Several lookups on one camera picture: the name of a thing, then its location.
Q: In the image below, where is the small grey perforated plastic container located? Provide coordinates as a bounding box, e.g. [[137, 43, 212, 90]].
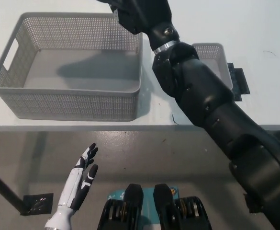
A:
[[191, 42, 234, 91]]

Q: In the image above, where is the large grey perforated plastic basket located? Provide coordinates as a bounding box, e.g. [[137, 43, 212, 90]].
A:
[[0, 12, 152, 122]]

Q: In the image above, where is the black metal table leg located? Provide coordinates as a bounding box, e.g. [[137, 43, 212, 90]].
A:
[[0, 164, 25, 211]]

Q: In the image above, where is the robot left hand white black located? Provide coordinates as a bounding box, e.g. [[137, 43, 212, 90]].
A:
[[57, 142, 99, 209]]

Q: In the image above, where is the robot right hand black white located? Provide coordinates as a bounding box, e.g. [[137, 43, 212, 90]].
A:
[[95, 0, 180, 55]]

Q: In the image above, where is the black table foot plate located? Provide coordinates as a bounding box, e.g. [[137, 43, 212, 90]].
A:
[[244, 193, 259, 214], [20, 193, 54, 216]]

